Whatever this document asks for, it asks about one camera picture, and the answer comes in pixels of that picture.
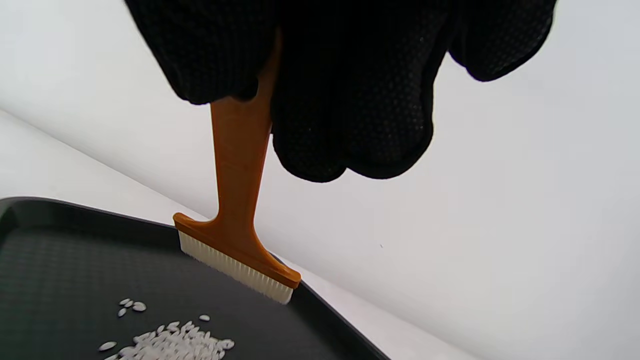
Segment person's right hand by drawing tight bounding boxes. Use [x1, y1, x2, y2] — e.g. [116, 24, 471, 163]
[124, 0, 557, 183]

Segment pile of white rice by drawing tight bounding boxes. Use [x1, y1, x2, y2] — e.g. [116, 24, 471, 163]
[97, 298, 236, 360]

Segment black food tray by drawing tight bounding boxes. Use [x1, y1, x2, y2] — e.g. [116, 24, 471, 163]
[0, 196, 391, 360]

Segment orange brush white bristles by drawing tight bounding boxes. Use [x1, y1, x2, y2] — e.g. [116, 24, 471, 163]
[172, 30, 302, 305]

